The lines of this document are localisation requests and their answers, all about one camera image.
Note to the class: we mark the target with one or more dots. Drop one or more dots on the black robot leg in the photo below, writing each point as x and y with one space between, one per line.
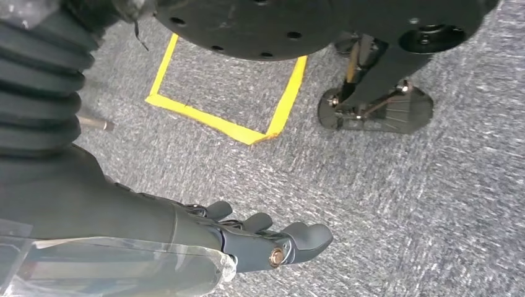
254 24

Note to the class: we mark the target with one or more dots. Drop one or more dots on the black robot right foot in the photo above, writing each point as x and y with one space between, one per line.
389 112

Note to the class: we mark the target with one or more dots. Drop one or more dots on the yellow floor tape square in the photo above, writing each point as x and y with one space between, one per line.
287 98

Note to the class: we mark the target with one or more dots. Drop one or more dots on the grey metal rod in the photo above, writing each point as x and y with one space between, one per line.
96 123

